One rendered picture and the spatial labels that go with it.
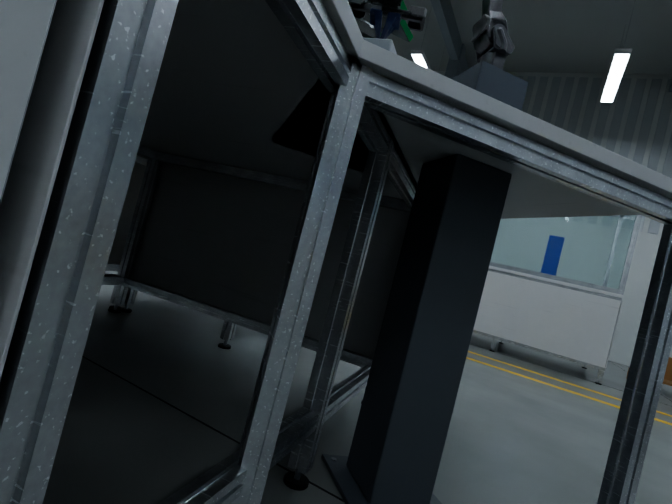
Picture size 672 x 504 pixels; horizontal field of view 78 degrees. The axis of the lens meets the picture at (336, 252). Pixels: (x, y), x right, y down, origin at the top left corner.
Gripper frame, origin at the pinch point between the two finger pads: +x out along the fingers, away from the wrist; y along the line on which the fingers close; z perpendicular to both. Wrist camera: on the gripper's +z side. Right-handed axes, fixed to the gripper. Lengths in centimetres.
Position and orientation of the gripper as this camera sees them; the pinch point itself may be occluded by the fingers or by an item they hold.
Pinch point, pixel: (381, 32)
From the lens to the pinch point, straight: 112.7
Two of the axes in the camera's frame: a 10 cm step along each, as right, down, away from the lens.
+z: -0.9, -0.5, -10.0
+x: -2.5, 9.7, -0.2
